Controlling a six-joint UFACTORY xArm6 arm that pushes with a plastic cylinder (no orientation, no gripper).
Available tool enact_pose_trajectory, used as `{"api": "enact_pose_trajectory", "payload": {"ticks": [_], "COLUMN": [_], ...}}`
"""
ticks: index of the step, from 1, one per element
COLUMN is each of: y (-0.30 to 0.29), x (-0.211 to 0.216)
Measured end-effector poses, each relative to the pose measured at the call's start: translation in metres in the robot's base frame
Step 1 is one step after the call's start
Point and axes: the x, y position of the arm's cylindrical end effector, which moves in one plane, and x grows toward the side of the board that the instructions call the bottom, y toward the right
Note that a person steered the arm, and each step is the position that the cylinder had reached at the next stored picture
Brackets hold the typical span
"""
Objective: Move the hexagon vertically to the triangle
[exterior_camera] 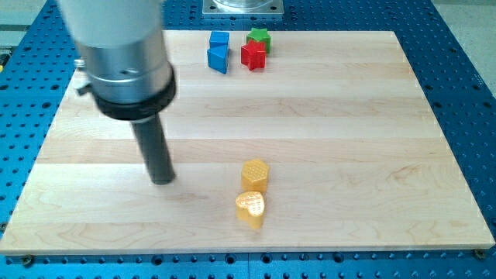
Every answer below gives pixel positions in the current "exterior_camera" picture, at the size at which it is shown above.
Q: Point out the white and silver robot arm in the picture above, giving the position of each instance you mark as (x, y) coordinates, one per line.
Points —
(122, 45)

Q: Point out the yellow hexagon block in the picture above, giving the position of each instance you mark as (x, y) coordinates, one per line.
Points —
(254, 175)

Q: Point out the blue triangle block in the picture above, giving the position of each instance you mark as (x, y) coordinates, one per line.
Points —
(218, 58)

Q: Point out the wooden board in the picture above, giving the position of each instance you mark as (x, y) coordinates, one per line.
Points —
(357, 160)

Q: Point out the yellow heart block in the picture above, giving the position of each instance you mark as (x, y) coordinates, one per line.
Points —
(250, 208)

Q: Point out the red star block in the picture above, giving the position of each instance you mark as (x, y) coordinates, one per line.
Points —
(253, 55)

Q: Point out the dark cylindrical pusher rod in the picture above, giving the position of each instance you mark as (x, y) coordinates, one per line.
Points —
(153, 146)

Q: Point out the blue cube block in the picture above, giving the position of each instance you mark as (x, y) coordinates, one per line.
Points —
(218, 39)

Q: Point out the green star block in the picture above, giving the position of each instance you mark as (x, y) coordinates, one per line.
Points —
(260, 36)

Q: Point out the blue perforated metal table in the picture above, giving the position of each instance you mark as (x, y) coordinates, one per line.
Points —
(40, 69)

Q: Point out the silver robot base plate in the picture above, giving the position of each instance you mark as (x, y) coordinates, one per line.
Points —
(242, 7)

